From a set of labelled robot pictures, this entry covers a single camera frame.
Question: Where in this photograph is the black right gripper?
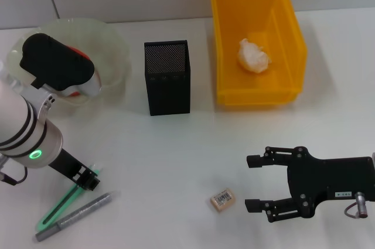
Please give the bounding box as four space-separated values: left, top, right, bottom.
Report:
244 145 375 224

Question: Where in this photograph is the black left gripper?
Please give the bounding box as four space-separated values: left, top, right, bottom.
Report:
48 149 100 192

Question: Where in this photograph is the mint green utility knife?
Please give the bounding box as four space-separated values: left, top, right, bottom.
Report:
36 165 103 232

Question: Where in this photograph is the red-orange knitted orange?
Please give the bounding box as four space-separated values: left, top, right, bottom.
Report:
66 45 103 98

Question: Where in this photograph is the white paper ball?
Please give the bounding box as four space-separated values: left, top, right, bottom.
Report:
237 39 272 74

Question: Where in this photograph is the silver marker pen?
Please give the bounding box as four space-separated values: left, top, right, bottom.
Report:
35 190 121 243

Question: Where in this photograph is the beige eraser with barcode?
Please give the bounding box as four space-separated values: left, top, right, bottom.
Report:
209 189 237 212

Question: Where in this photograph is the black mesh pen holder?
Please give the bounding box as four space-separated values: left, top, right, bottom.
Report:
143 39 191 117

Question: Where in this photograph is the pale green glass fruit plate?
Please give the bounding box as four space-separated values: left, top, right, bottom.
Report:
4 17 131 115

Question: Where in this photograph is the yellow plastic bin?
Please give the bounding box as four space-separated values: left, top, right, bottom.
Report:
209 0 308 106

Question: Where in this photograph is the left gripper cable with plug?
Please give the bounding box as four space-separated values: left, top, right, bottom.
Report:
0 166 29 186

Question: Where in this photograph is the gripper cable with plug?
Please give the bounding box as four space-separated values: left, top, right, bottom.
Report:
344 192 369 220
0 166 29 186

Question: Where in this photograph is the right gripper cable with plug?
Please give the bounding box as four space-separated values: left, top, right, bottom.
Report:
344 192 369 220

